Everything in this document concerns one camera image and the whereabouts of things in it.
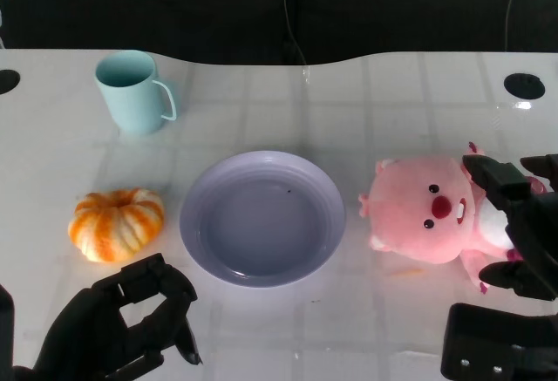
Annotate pink plush beaver doll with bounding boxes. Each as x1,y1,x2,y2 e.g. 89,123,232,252
357,140,546,295

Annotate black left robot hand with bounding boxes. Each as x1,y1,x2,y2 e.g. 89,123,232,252
10,253,204,381

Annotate thin grey hanging cable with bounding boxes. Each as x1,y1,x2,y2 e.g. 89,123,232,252
503,0,531,53

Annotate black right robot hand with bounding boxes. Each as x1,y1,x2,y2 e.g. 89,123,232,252
461,153,558,303

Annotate light blue handled cup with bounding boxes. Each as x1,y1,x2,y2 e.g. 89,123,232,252
94,50,178,137

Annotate lavender round plate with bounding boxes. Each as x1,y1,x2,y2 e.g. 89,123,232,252
179,150,347,288

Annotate orange white striped pumpkin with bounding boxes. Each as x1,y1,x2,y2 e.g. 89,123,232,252
67,187,167,263

